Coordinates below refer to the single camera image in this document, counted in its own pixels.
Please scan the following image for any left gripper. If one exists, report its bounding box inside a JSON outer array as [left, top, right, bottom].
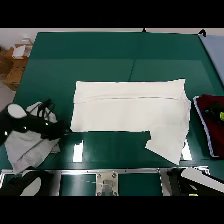
[[41, 120, 70, 141]]

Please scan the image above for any white T-shirt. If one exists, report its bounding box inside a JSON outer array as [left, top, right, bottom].
[[69, 78, 192, 166]]

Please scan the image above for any cardboard box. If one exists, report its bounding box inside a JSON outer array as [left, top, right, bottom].
[[0, 42, 35, 88]]

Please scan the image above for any red garment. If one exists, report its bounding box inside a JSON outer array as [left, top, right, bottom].
[[194, 93, 224, 157]]

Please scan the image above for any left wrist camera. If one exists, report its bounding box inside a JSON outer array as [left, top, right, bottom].
[[34, 98, 56, 120]]

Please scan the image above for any silver frame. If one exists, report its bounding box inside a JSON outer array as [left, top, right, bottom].
[[0, 167, 224, 197]]

